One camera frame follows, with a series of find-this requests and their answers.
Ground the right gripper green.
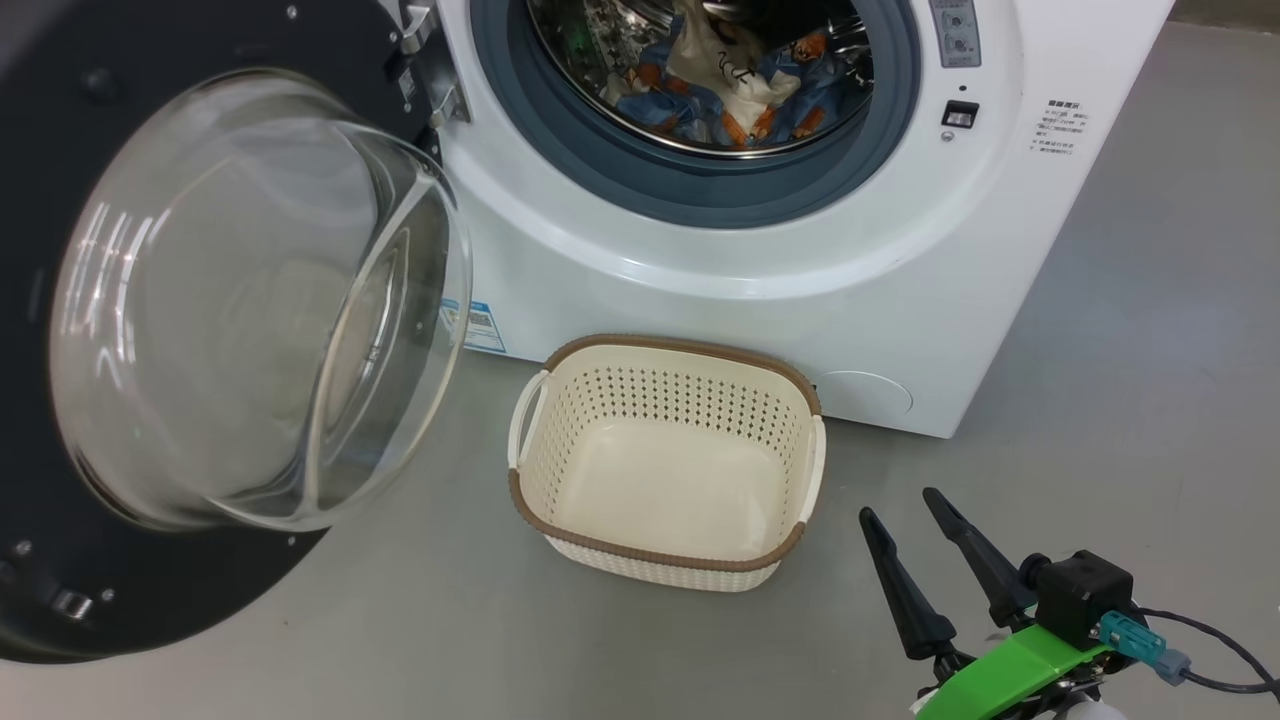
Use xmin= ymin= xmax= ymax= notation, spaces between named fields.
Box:
xmin=858 ymin=487 xmax=1111 ymax=720

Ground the cream printed garment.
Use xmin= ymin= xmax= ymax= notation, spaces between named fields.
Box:
xmin=665 ymin=0 xmax=801 ymax=126

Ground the black glass washing machine door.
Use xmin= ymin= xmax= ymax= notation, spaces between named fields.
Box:
xmin=0 ymin=0 xmax=474 ymax=665

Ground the cream basket brown rim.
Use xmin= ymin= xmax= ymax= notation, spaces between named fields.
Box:
xmin=507 ymin=334 xmax=828 ymax=594

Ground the white front-load washing machine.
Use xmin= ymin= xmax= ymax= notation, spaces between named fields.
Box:
xmin=400 ymin=0 xmax=1176 ymax=439

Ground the metal door hinge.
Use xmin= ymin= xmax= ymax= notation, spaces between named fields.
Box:
xmin=385 ymin=0 xmax=471 ymax=131

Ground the round white filter cover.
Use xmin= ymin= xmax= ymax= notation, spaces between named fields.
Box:
xmin=815 ymin=371 xmax=914 ymax=419

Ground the small printed text label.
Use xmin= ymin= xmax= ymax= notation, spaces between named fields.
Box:
xmin=1035 ymin=98 xmax=1091 ymax=161

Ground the blue white energy label sticker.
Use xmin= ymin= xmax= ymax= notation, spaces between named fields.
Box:
xmin=440 ymin=298 xmax=507 ymax=354

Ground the grey washer control panel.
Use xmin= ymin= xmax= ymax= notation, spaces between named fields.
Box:
xmin=928 ymin=0 xmax=983 ymax=69

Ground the teal right cable connector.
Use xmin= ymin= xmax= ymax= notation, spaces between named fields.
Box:
xmin=1095 ymin=612 xmax=1193 ymax=686

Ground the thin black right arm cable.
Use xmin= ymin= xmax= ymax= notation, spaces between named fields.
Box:
xmin=1135 ymin=605 xmax=1280 ymax=696

